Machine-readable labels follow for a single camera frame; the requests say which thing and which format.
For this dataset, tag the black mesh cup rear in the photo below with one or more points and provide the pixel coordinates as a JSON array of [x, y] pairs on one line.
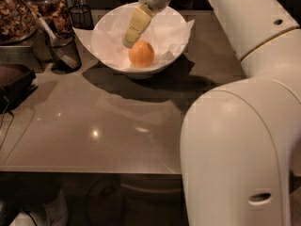
[[81, 17]]

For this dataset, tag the white paper liner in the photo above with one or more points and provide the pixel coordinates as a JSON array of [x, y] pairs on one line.
[[113, 41]]

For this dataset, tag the glass jar of snacks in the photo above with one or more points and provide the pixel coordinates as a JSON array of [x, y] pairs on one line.
[[55, 11]]

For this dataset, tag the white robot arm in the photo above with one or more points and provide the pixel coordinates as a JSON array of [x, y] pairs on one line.
[[237, 140]]

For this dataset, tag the black mesh cup front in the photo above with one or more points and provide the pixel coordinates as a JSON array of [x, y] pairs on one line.
[[64, 53]]

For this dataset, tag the white bowl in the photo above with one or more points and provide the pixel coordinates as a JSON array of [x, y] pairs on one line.
[[138, 71]]

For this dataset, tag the glass jar of nuts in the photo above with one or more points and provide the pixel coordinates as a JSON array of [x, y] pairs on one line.
[[16, 21]]

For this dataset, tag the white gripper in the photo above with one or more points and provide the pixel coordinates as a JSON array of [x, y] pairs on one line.
[[141, 18]]

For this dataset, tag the black mesh cup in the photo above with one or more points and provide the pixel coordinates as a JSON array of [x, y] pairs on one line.
[[64, 53], [81, 17]]

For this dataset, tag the metal scoop utensil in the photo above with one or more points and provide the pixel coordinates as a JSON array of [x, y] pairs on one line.
[[47, 26]]

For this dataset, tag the orange fruit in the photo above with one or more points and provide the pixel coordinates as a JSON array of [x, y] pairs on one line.
[[141, 55]]

